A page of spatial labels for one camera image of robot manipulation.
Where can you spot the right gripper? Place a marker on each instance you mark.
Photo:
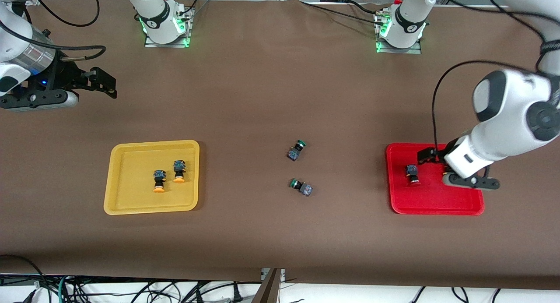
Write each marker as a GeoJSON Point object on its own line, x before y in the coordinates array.
{"type": "Point", "coordinates": [62, 75]}

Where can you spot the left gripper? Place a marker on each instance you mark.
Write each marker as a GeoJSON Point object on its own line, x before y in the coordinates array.
{"type": "Point", "coordinates": [449, 155]}

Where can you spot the red mushroom push button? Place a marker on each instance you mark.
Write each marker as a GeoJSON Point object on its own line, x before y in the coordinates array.
{"type": "Point", "coordinates": [411, 171]}

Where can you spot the yellow mushroom push button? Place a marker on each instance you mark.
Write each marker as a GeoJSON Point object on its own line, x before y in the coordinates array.
{"type": "Point", "coordinates": [179, 169]}
{"type": "Point", "coordinates": [159, 180]}

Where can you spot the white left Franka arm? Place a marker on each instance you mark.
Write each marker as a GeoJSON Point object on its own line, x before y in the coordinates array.
{"type": "Point", "coordinates": [516, 106]}

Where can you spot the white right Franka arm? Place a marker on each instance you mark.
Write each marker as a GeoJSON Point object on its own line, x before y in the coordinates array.
{"type": "Point", "coordinates": [153, 14]}

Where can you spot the red plastic tray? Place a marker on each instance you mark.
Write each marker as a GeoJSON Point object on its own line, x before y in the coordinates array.
{"type": "Point", "coordinates": [433, 198]}

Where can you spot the yellow plastic tray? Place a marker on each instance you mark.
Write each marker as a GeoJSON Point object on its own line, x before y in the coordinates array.
{"type": "Point", "coordinates": [131, 184]}

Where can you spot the brown table cover mat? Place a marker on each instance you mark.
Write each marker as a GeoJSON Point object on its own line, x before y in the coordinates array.
{"type": "Point", "coordinates": [280, 233]}

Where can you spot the brown table leg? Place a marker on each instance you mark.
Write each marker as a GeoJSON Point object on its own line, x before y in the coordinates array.
{"type": "Point", "coordinates": [267, 290]}

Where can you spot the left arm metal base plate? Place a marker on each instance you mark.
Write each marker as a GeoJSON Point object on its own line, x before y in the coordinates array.
{"type": "Point", "coordinates": [400, 50]}

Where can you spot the green push button switch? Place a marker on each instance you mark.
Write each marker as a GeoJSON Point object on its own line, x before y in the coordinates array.
{"type": "Point", "coordinates": [305, 189]}
{"type": "Point", "coordinates": [295, 152]}

